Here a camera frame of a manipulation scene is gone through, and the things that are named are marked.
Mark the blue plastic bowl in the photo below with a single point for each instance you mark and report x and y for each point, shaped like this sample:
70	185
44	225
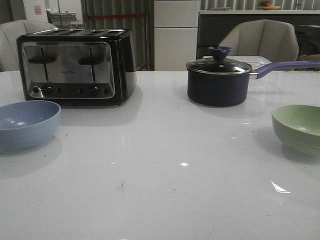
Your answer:
27	124

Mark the green plastic bowl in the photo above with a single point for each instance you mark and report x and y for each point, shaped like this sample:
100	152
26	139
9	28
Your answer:
298	127

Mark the dark blue saucepan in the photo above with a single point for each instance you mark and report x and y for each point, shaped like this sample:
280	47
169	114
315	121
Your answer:
219	90

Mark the glass lid with blue knob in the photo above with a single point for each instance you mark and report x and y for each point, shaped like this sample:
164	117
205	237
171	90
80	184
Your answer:
219	52

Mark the white refrigerator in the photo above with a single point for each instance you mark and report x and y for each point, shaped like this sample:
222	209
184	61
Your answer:
175	33

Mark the black and steel toaster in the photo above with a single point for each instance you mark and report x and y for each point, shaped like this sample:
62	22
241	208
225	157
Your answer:
78	67

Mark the beige armchair right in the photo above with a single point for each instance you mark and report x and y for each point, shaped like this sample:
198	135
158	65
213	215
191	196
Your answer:
274	40

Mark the beige armchair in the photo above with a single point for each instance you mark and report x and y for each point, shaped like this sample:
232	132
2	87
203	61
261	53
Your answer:
274	40
9	32

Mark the fruit bowl on counter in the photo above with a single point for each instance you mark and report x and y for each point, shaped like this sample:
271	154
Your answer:
267	5

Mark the beige armchair left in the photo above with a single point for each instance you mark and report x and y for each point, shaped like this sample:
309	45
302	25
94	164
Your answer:
9	32

